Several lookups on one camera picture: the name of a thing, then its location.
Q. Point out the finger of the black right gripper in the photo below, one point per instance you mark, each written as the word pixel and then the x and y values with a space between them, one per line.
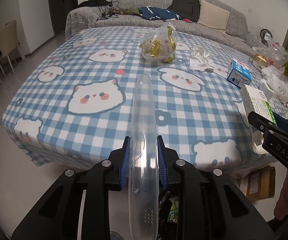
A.
pixel 275 135

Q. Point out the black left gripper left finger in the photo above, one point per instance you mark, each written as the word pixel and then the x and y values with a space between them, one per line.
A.
pixel 77 203

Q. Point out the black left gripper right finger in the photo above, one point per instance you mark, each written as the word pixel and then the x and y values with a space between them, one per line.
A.
pixel 195 204

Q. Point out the white green medicine box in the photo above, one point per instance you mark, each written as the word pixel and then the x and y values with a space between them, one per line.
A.
pixel 254 100

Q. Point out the clear plastic tube case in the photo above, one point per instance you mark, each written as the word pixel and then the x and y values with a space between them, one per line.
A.
pixel 143 185

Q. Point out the blue white milk carton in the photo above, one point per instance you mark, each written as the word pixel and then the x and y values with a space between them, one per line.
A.
pixel 238 73

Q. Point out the gold foil snack bag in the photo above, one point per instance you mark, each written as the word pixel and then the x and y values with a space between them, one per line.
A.
pixel 159 45

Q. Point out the cardboard box on floor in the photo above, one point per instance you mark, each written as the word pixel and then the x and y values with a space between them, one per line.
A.
pixel 259 184

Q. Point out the clear plastic bags pile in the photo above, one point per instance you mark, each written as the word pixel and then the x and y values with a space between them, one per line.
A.
pixel 276 56

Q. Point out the gold white small box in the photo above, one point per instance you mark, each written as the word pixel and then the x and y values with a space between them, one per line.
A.
pixel 259 62

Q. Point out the blue checkered bear tablecloth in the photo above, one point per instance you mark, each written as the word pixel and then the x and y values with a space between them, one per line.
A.
pixel 76 106

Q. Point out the beige cushion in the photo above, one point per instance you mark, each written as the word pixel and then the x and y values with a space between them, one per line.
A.
pixel 213 17

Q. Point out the pink cloth on sofa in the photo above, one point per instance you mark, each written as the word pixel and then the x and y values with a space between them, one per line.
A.
pixel 187 20

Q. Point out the black backpack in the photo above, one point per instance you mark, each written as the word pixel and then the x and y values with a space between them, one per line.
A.
pixel 189 9

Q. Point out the beige dining chair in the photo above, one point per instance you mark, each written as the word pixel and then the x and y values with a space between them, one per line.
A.
pixel 9 42

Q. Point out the blue jacket on sofa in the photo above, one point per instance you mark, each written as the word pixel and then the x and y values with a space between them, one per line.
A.
pixel 155 13

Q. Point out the grey fabric sofa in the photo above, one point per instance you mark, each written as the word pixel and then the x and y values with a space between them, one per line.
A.
pixel 236 36

